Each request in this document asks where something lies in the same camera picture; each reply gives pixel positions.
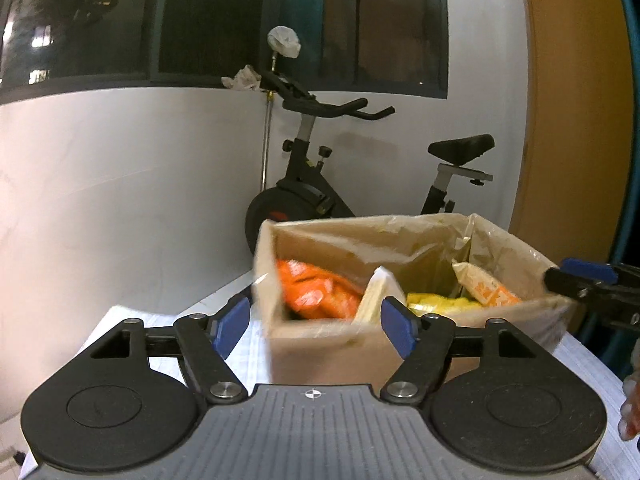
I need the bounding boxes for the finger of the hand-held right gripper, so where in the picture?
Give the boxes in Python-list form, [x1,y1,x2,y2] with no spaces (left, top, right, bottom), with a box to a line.
[544,266,640,332]
[560,258,640,291]

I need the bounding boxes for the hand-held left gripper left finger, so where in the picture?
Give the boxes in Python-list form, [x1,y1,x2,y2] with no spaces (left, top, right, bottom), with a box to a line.
[85,297,252,405]

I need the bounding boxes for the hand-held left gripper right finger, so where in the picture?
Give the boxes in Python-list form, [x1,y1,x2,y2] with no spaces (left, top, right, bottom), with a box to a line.
[381,297,548,405]

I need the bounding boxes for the yellow snack packet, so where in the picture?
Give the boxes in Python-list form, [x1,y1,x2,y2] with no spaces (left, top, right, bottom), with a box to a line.
[406,291,482,315]

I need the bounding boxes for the cream and orange snack packet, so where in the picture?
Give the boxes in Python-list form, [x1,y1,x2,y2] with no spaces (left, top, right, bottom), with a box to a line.
[451,259,524,309]

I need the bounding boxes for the clear plastic box liner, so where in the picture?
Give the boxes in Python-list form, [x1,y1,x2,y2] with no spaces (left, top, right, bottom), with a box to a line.
[257,212,558,311]

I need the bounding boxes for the brown cardboard box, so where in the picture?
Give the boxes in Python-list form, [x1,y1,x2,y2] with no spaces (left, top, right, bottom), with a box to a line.
[252,212,576,390]

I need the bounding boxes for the person's right hand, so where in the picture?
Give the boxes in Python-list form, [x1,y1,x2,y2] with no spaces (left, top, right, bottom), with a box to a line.
[619,377,640,443]

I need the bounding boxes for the checked tablecloth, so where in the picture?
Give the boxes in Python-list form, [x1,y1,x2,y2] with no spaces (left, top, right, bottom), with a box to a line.
[82,304,640,480]

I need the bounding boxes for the teal curtain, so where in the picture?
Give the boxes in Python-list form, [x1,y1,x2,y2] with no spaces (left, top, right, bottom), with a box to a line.
[606,0,640,377]

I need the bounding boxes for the wooden panel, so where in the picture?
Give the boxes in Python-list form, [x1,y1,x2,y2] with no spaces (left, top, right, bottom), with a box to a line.
[510,0,640,333]

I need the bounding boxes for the black exercise bike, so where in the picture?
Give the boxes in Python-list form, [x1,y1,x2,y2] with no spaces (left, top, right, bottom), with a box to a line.
[245,71,496,257]

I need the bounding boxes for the metal pole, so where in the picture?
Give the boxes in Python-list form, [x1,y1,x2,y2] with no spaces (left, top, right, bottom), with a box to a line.
[259,55,279,194]

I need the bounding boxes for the crumpled white cloth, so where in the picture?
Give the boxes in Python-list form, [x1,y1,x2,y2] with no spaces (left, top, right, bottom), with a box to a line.
[221,64,264,92]

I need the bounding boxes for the white plastic bag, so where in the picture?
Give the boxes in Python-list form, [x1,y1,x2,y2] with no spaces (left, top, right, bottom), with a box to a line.
[267,25,301,59]

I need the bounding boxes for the dark framed window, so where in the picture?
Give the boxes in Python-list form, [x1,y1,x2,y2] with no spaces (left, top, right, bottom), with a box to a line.
[0,0,449,107]

